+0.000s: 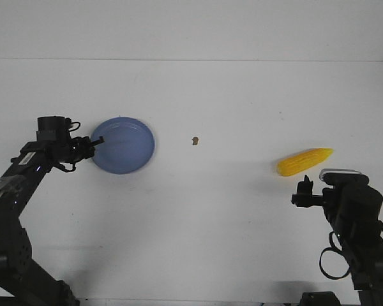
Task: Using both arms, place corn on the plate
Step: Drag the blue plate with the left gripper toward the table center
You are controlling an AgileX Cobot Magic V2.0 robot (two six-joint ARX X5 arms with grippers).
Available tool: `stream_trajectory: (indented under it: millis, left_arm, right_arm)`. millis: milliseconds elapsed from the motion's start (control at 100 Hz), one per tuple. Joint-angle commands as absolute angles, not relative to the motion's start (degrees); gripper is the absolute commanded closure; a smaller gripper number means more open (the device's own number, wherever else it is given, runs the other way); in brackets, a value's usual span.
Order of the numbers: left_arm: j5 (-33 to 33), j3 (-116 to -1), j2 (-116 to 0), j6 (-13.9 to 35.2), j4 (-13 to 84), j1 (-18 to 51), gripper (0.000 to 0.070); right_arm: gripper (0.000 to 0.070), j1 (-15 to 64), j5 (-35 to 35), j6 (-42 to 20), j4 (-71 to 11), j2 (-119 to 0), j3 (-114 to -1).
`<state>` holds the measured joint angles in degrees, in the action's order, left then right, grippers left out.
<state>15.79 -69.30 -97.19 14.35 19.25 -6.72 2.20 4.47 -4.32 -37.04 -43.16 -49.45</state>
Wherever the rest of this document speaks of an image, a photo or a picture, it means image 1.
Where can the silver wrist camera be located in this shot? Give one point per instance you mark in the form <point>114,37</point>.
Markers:
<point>330,175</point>

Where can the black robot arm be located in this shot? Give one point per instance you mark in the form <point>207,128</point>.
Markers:
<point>26,282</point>
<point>352,209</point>

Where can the yellow corn cob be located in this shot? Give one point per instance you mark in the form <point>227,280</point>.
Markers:
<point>302,161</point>

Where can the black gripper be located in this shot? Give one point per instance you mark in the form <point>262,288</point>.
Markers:
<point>77,149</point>
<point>304,198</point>

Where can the blue round plate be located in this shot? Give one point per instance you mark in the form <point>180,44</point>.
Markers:
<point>128,145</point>

